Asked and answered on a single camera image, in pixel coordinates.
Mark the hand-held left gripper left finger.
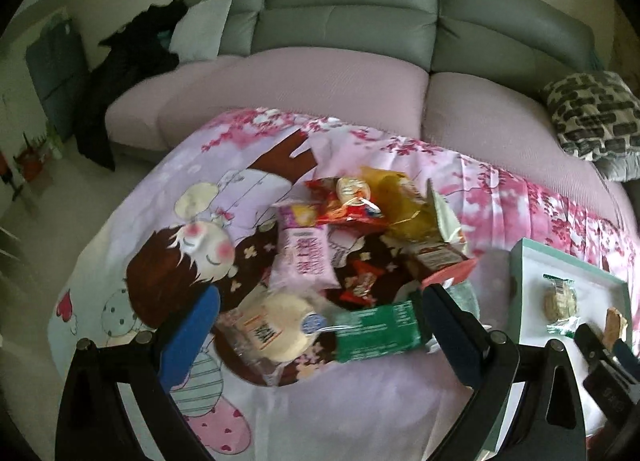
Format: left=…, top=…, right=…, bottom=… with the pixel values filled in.
left=55, top=285, right=222, bottom=461

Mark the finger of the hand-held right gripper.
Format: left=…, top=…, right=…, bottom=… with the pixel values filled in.
left=612, top=338, right=640, bottom=368
left=574, top=323, right=613, bottom=367

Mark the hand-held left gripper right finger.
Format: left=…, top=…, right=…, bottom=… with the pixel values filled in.
left=422, top=283, right=588, bottom=461

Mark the small brown snack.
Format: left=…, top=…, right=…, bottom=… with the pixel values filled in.
left=602, top=307, right=628, bottom=344

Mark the green white snack packet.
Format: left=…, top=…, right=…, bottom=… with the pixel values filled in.
left=445, top=281, right=483, bottom=332

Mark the brown red snack packet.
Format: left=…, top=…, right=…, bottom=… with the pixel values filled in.
left=400, top=241, right=478, bottom=292

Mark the light green tray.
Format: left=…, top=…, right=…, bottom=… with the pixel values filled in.
left=480, top=237, right=633, bottom=461

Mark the bun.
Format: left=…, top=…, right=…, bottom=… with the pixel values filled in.
left=215, top=291, right=326, bottom=387

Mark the pink snack packet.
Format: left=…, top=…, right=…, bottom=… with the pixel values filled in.
left=270, top=203, right=338, bottom=292

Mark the rice cracker in clear wrapper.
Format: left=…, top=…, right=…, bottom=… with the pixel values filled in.
left=542, top=273, right=581, bottom=337

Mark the pink printed blanket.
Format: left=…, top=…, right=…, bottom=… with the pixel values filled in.
left=47, top=108, right=640, bottom=461

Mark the small red candy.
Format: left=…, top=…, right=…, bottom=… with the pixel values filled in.
left=340, top=261, right=386, bottom=302

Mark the yellow snack packet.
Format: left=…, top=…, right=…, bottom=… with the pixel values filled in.
left=360, top=167, right=446, bottom=242

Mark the grey pillow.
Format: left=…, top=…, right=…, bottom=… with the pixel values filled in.
left=592, top=151, right=640, bottom=184

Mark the black white patterned pillow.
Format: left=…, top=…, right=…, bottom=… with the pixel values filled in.
left=540, top=71, right=640, bottom=162

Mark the potted plant red pot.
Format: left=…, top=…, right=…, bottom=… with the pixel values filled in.
left=12, top=121, right=63, bottom=180

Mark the pink sofa cover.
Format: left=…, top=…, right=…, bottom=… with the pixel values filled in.
left=105, top=48, right=633, bottom=242

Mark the black clothing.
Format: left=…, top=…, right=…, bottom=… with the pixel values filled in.
left=75, top=0, right=188, bottom=172

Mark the blue grey cabinet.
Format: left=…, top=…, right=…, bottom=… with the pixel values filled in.
left=25, top=16, right=91, bottom=136

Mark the grey sofa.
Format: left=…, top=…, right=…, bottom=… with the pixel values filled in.
left=75, top=0, right=640, bottom=252

